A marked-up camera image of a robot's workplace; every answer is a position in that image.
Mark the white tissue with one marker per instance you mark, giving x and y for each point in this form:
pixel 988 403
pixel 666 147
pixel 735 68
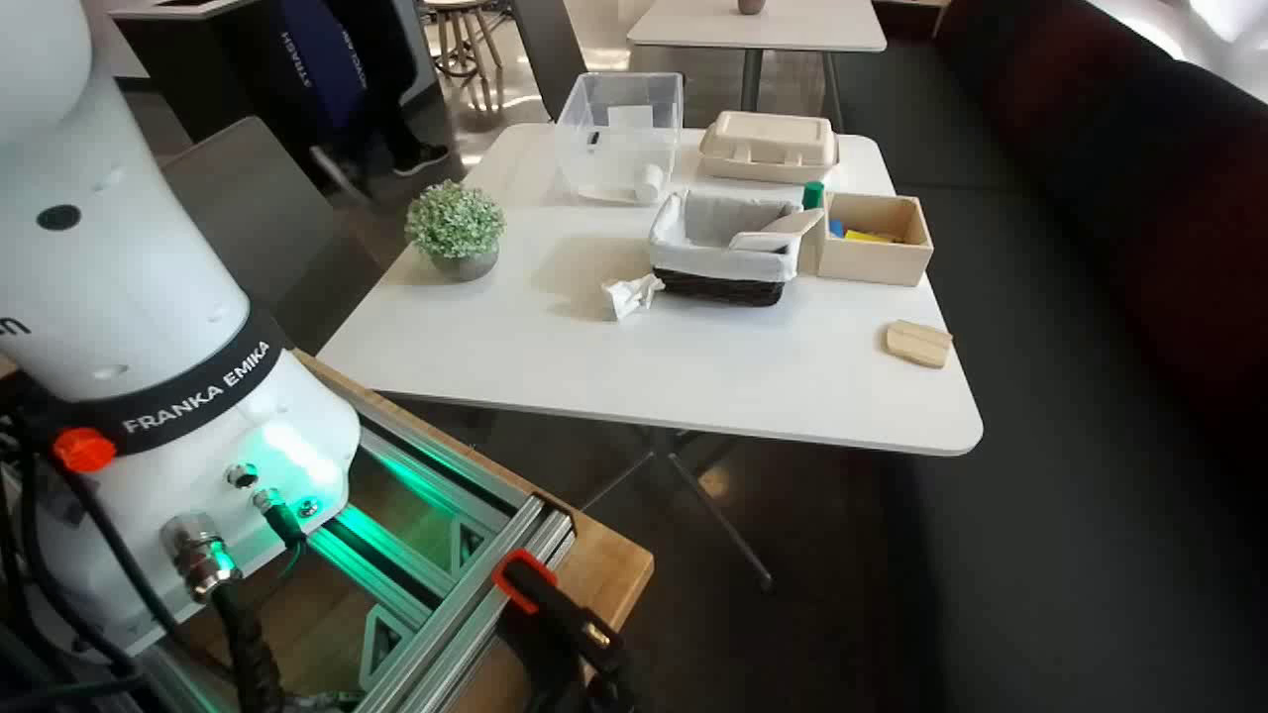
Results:
pixel 631 296

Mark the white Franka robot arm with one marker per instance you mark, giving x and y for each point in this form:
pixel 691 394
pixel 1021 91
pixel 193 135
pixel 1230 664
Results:
pixel 119 263

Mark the black bin with white liner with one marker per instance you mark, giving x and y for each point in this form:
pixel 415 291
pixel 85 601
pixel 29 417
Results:
pixel 708 252

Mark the white square folding table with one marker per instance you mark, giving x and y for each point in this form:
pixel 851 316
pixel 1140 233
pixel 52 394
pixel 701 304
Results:
pixel 555 349

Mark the beige cardboard piece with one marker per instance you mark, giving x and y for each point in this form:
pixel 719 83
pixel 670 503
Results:
pixel 779 237

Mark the clear plastic storage container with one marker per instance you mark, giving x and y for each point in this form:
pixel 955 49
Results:
pixel 618 160

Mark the wooden mounting board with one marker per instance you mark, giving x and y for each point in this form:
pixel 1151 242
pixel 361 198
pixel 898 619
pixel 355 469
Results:
pixel 604 568

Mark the green ball plant in pot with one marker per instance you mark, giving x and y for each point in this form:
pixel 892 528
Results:
pixel 453 226

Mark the small dark flat object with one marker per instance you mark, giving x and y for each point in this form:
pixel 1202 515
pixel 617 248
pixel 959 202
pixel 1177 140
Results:
pixel 597 135

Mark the blue item in wooden box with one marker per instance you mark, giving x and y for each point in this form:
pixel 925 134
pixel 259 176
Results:
pixel 839 226

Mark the small green block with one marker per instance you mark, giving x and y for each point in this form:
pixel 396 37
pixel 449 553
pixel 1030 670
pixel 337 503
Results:
pixel 812 196

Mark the beige foam takeaway box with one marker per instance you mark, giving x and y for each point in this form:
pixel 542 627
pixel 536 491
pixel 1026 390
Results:
pixel 765 144

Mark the small open wooden box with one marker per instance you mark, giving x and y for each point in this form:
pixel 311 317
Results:
pixel 872 263

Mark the yellow item in wooden box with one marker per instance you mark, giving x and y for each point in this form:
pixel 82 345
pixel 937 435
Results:
pixel 864 239

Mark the orange and black clamp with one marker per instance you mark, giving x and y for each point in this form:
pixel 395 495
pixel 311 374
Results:
pixel 555 615

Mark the beige oval block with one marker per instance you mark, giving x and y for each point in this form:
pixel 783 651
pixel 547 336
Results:
pixel 917 345

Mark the white folding table with pot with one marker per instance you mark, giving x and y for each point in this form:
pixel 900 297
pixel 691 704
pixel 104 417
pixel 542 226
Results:
pixel 794 27

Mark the person in dark clothes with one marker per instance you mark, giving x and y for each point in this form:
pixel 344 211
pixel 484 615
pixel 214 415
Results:
pixel 378 82

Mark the grey chair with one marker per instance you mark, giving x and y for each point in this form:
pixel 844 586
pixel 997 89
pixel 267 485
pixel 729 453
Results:
pixel 251 211

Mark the dark sofa bench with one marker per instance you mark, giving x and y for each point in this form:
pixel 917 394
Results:
pixel 1123 291

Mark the dark desk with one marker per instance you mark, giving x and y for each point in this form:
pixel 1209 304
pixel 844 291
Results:
pixel 182 61

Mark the red round knob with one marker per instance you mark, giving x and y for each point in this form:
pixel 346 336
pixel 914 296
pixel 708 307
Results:
pixel 85 449

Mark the aluminium profile frame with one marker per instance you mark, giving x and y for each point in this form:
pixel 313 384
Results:
pixel 449 586

